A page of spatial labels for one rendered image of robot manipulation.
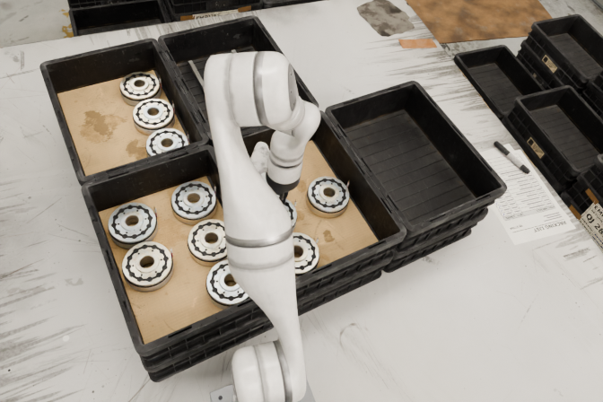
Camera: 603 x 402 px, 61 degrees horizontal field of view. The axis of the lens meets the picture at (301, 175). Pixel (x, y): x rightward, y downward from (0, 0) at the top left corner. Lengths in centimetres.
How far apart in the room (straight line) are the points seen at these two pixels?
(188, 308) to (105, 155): 45
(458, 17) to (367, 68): 172
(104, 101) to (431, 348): 104
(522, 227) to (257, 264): 103
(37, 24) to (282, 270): 260
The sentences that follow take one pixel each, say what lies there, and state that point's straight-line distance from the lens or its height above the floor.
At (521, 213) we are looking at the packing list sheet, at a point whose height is 70.
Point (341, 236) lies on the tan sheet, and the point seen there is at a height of 83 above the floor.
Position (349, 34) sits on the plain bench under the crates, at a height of 70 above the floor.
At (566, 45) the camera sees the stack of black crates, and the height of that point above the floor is 38.
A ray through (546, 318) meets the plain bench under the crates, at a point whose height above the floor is 70.
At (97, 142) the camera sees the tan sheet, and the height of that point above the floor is 83.
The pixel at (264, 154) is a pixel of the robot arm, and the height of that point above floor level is 101.
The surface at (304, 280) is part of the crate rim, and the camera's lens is 103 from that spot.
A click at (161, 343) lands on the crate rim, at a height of 93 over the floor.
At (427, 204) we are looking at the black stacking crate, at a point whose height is 83.
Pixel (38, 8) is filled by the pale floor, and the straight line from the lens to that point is 324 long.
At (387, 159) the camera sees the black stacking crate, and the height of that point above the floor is 83.
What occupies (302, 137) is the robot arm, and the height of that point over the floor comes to 116.
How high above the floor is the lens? 187
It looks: 54 degrees down
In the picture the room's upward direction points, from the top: 12 degrees clockwise
